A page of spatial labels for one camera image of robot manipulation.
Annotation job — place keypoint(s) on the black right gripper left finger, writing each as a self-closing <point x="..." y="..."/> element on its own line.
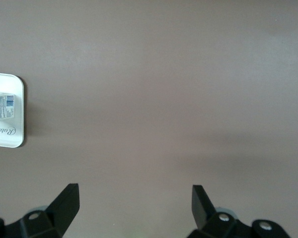
<point x="64" y="208"/>

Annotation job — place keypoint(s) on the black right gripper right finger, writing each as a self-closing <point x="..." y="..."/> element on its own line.
<point x="201" y="208"/>

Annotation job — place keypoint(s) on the blue white milk carton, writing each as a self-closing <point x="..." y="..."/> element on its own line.
<point x="0" y="106"/>

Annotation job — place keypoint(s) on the white tray with bear print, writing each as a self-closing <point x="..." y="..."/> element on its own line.
<point x="18" y="84"/>

